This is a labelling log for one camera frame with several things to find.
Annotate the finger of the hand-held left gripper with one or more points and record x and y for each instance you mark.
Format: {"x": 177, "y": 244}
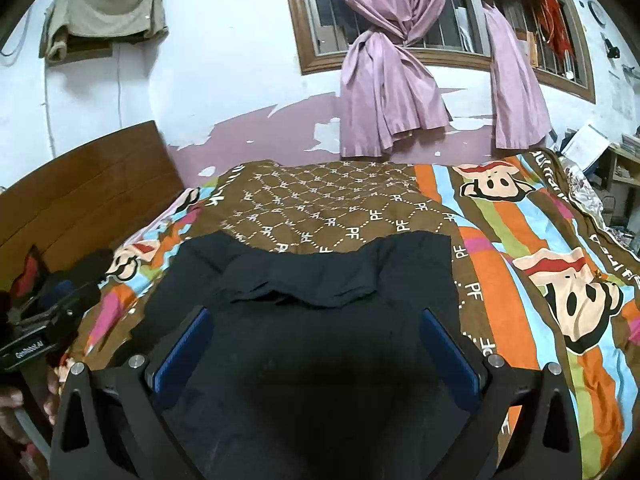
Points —
{"x": 75, "y": 300}

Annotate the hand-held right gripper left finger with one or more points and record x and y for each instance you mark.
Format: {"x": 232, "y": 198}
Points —
{"x": 180, "y": 355}

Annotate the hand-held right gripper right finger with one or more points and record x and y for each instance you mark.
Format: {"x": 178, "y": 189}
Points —
{"x": 450, "y": 355}

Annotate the black jacket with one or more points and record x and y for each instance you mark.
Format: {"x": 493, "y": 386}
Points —
{"x": 320, "y": 360}

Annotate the person's left hand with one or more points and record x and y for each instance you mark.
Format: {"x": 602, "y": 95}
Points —
{"x": 12, "y": 410}

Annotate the dark green jacket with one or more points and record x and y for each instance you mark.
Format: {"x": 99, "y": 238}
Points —
{"x": 95, "y": 262}

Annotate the red cloth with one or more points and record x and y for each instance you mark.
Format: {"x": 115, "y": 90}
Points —
{"x": 27, "y": 270}

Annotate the wooden headboard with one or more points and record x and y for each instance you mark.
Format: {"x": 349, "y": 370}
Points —
{"x": 90, "y": 185}

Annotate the brown cartoon printed blanket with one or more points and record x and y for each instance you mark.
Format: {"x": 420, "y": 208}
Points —
{"x": 350, "y": 200}

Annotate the white floral cloth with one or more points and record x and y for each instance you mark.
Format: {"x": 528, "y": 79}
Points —
{"x": 582, "y": 190}

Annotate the white paper board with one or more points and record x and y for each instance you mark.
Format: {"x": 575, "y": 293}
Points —
{"x": 587, "y": 145}

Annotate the wooden shelf unit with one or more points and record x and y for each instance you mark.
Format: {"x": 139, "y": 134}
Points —
{"x": 622, "y": 160}

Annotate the narrow pink curtain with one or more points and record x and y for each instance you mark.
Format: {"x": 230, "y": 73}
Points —
{"x": 515, "y": 95}

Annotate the wide pink curtain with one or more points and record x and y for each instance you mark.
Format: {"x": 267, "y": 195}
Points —
{"x": 390, "y": 90}

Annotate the beige hanging cloth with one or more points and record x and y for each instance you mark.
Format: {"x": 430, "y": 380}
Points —
{"x": 110, "y": 10}

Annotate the red hanging tassels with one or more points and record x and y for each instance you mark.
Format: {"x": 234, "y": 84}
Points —
{"x": 555, "y": 25}

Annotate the black wall fixture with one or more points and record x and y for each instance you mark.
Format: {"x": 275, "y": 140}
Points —
{"x": 611, "y": 47}

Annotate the wooden window frame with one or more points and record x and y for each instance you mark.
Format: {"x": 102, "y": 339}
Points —
{"x": 295, "y": 20}

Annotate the round wall clock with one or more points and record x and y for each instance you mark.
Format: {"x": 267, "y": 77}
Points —
{"x": 596, "y": 12}

